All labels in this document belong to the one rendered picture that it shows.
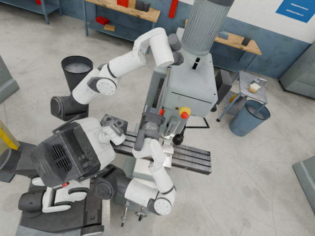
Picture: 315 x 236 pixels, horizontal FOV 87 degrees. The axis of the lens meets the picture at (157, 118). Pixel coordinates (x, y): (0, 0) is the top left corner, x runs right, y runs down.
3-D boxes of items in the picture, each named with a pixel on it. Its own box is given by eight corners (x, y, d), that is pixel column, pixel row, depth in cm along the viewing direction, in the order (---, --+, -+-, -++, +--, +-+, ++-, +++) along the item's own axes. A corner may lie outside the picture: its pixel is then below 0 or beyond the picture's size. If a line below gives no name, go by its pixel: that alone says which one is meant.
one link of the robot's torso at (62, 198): (50, 212, 137) (70, 195, 111) (55, 187, 149) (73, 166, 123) (71, 210, 146) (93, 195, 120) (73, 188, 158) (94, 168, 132)
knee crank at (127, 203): (124, 227, 154) (125, 226, 149) (118, 226, 153) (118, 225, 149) (131, 202, 168) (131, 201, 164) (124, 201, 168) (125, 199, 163)
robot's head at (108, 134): (110, 148, 84) (123, 142, 81) (96, 135, 79) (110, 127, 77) (114, 140, 89) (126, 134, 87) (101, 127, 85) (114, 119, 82)
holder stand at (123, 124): (121, 142, 158) (123, 130, 143) (100, 134, 158) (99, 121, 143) (126, 133, 166) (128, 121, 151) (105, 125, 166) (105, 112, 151)
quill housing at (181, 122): (177, 139, 131) (193, 113, 107) (153, 133, 130) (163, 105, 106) (179, 121, 144) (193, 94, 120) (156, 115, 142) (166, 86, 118)
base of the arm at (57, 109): (51, 124, 81) (63, 123, 75) (45, 98, 79) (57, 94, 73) (78, 118, 93) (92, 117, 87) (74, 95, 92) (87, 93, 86)
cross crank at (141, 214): (145, 222, 152) (147, 220, 143) (132, 219, 151) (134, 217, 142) (148, 203, 163) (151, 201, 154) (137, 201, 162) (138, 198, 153)
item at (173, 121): (168, 138, 126) (177, 122, 110) (163, 137, 126) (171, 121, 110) (168, 134, 129) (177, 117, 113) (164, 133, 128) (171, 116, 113)
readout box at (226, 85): (220, 106, 137) (234, 86, 122) (209, 103, 137) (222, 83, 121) (217, 90, 151) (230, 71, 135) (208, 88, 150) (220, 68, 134)
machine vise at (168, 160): (168, 171, 151) (172, 165, 142) (153, 167, 149) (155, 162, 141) (171, 139, 174) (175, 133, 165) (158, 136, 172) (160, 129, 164)
